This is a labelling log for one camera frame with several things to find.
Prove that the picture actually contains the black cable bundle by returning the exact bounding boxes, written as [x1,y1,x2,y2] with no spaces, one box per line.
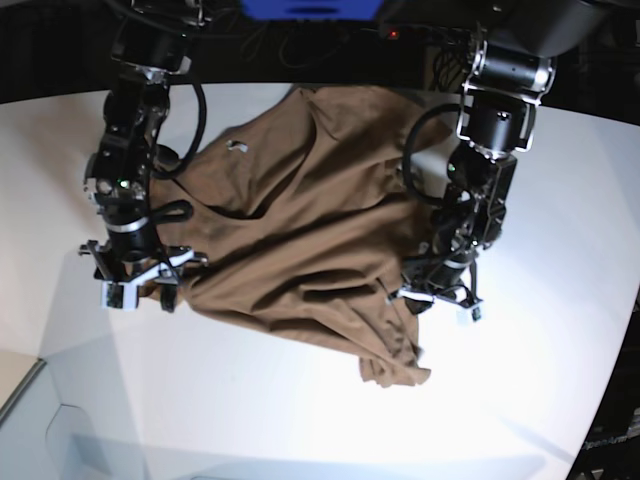
[427,44,471,91]

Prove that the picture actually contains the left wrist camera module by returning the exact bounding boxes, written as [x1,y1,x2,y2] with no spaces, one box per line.
[455,303,482,326]

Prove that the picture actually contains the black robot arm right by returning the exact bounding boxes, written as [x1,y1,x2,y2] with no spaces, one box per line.
[78,1,208,312]

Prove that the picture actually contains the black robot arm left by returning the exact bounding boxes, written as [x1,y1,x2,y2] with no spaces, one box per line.
[391,1,614,319]

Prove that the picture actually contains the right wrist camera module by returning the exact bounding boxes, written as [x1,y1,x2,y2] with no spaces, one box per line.
[101,281,139,311]

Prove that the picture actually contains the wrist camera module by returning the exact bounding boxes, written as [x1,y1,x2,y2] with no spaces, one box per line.
[101,281,139,311]
[455,303,482,326]

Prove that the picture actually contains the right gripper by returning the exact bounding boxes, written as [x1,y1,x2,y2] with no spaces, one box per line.
[78,240,208,313]

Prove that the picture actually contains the brown t-shirt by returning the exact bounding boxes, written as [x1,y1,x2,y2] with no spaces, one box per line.
[151,86,430,387]

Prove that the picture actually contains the black power strip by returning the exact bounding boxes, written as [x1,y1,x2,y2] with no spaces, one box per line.
[378,23,449,44]

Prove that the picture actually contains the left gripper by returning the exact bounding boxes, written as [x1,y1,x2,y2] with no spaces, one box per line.
[388,254,482,313]

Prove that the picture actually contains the blue plastic bin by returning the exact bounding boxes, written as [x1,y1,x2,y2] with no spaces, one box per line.
[241,0,383,21]

